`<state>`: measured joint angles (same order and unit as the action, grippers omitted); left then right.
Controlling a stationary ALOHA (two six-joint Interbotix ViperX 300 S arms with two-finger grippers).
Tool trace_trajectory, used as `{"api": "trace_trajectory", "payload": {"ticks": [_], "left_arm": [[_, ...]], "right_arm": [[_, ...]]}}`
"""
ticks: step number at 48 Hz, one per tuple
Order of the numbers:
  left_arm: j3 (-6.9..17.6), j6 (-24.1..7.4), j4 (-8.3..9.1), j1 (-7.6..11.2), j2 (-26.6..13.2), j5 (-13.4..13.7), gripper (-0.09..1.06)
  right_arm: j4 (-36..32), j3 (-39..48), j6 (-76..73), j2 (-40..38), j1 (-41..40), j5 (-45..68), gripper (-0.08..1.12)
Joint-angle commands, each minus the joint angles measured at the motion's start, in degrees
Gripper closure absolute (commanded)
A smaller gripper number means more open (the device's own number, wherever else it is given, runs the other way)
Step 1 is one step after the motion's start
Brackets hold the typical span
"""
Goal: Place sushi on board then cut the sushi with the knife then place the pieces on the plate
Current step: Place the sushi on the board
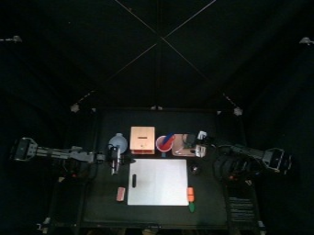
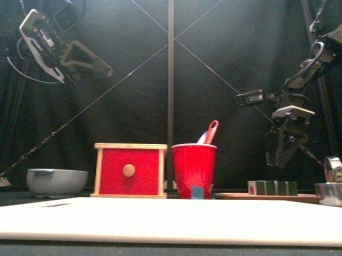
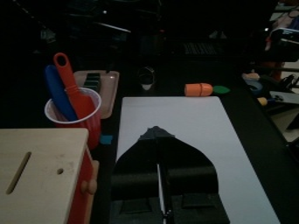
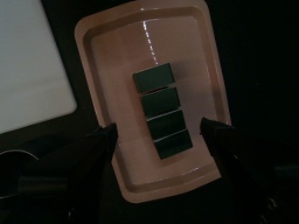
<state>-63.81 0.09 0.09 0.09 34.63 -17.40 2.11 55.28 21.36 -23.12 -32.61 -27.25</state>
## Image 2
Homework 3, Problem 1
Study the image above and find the dark green toy sushi roll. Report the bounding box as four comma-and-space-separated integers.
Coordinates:
248, 179, 300, 197

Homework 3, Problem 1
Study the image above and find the brown wooden plate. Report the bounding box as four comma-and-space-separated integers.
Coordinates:
213, 192, 322, 204

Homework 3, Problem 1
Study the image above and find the white cutting board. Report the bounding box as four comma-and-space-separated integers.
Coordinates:
0, 196, 342, 248

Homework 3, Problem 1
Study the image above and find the metal measuring cup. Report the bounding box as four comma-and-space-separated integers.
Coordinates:
313, 155, 342, 207

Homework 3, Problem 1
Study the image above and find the red plastic cup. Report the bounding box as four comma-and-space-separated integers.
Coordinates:
171, 143, 219, 200

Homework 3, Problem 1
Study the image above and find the wooden box with red face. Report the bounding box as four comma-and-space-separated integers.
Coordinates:
90, 142, 170, 200

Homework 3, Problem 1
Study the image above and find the pale grey-blue bowl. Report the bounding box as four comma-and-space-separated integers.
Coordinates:
26, 168, 90, 198

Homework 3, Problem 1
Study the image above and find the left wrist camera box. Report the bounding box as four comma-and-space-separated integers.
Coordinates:
43, 0, 87, 33

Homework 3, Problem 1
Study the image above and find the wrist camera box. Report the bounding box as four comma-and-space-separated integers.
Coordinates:
43, 0, 87, 33
233, 89, 270, 108

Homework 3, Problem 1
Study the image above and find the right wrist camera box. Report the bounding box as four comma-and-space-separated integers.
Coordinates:
233, 89, 270, 108

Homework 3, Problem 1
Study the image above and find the toy knife red blue handle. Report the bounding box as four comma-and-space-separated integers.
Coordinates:
197, 119, 221, 146

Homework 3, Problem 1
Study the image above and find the vertical metal frame pole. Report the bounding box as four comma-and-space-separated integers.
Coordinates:
167, 0, 177, 192

